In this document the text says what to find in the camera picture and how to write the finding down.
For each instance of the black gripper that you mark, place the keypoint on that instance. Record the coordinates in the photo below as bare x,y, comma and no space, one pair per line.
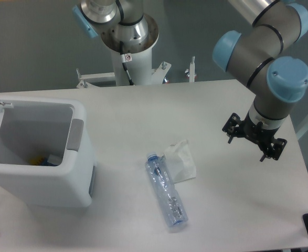
271,147

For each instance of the clear plastic water bottle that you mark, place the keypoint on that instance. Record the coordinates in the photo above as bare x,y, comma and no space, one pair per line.
167,196

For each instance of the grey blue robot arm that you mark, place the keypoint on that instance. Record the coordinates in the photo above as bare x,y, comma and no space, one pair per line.
277,82

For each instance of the yellow blue trash in can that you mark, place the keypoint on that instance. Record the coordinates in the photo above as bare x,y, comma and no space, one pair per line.
50,160

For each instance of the white trash can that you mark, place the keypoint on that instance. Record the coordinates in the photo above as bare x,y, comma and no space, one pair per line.
40,126

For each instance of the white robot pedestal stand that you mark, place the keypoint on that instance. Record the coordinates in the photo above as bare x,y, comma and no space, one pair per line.
131,52

